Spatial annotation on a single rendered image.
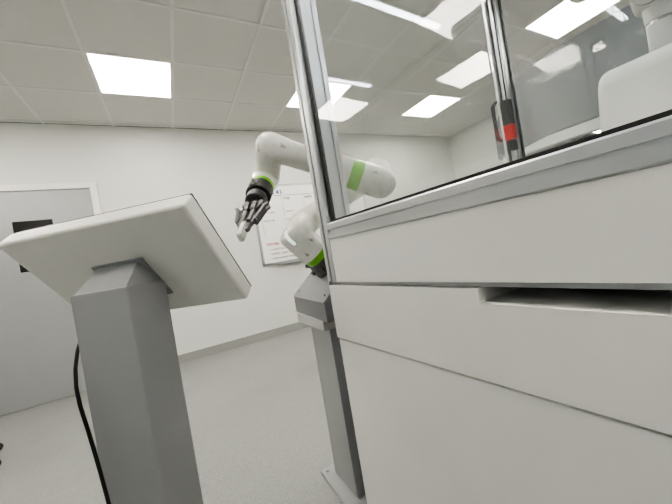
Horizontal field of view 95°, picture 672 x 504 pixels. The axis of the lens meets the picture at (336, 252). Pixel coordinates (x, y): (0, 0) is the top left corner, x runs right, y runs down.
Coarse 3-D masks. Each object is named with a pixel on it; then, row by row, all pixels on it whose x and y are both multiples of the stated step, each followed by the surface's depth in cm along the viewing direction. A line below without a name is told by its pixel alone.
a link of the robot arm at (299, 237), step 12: (300, 216) 135; (288, 228) 127; (300, 228) 125; (312, 228) 132; (288, 240) 125; (300, 240) 125; (312, 240) 127; (300, 252) 127; (312, 252) 127; (312, 264) 130
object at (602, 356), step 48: (336, 288) 76; (384, 288) 61; (432, 288) 51; (480, 288) 44; (528, 288) 48; (576, 288) 43; (384, 336) 63; (432, 336) 52; (480, 336) 44; (528, 336) 39; (576, 336) 34; (624, 336) 31; (528, 384) 40; (576, 384) 35; (624, 384) 31
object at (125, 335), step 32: (128, 288) 69; (160, 288) 78; (96, 320) 70; (128, 320) 68; (160, 320) 76; (96, 352) 70; (128, 352) 69; (160, 352) 74; (96, 384) 71; (128, 384) 69; (160, 384) 73; (96, 416) 71; (128, 416) 70; (160, 416) 72; (128, 448) 70; (160, 448) 70; (192, 448) 80; (128, 480) 70; (160, 480) 69; (192, 480) 78
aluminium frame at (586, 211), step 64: (640, 128) 28; (320, 192) 76; (448, 192) 45; (512, 192) 38; (576, 192) 32; (640, 192) 28; (384, 256) 60; (448, 256) 47; (512, 256) 39; (576, 256) 33; (640, 256) 29
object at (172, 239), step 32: (64, 224) 73; (96, 224) 68; (128, 224) 68; (160, 224) 67; (192, 224) 67; (32, 256) 76; (64, 256) 75; (96, 256) 75; (128, 256) 74; (160, 256) 74; (192, 256) 74; (224, 256) 76; (64, 288) 84; (96, 288) 71; (192, 288) 81; (224, 288) 81
